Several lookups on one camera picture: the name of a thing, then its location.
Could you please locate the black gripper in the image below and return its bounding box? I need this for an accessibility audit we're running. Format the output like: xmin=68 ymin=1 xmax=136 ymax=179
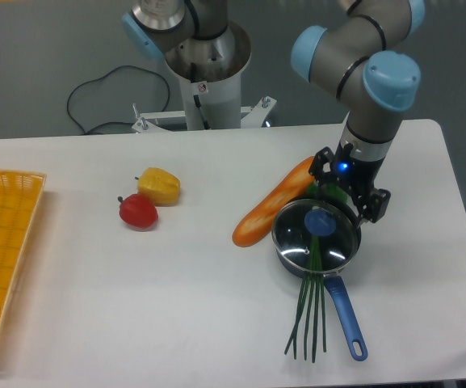
xmin=309 ymin=147 xmax=391 ymax=223

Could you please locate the glass pot lid blue knob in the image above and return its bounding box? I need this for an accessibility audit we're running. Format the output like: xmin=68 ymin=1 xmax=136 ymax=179
xmin=271 ymin=199 xmax=359 ymax=273

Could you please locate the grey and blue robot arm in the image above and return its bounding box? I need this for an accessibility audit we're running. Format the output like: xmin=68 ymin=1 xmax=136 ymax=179
xmin=122 ymin=1 xmax=425 ymax=222

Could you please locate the green bell pepper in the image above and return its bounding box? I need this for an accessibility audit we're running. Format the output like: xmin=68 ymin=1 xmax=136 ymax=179
xmin=305 ymin=182 xmax=348 ymax=204

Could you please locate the orange baguette bread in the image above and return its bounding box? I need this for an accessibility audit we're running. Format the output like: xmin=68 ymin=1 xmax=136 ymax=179
xmin=232 ymin=156 xmax=313 ymax=247

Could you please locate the green onion stalk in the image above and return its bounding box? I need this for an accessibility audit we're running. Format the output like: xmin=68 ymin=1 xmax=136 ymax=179
xmin=284 ymin=235 xmax=327 ymax=363

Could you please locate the yellow bell pepper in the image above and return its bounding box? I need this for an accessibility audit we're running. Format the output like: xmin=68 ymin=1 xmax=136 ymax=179
xmin=136 ymin=167 xmax=181 ymax=206

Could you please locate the dark pot with blue handle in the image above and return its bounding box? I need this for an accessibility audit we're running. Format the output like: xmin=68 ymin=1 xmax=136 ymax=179
xmin=272 ymin=200 xmax=369 ymax=362

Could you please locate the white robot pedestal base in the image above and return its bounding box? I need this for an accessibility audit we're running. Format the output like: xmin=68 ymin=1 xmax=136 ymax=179
xmin=130 ymin=19 xmax=279 ymax=133

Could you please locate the black cable on floor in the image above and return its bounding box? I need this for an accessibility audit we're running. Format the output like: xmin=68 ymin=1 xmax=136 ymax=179
xmin=66 ymin=65 xmax=172 ymax=136

